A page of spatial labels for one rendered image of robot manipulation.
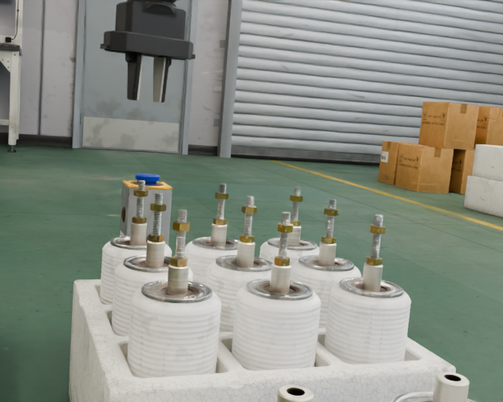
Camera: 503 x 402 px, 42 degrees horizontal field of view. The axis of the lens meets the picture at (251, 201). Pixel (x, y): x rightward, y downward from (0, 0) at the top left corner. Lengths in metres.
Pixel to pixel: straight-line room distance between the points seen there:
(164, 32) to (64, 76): 4.91
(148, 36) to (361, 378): 0.50
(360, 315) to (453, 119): 3.83
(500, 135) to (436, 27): 2.28
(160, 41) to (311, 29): 5.37
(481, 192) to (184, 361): 3.20
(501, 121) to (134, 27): 4.08
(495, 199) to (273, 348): 3.04
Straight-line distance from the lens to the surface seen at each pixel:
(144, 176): 1.08
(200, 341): 0.68
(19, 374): 1.15
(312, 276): 0.86
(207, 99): 5.96
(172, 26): 0.90
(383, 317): 0.76
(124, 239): 0.95
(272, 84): 6.07
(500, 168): 3.71
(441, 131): 4.56
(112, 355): 0.73
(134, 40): 0.88
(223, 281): 0.82
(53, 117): 5.79
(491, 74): 7.22
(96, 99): 5.80
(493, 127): 4.77
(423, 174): 4.46
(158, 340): 0.68
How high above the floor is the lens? 0.45
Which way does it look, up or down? 8 degrees down
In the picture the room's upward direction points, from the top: 5 degrees clockwise
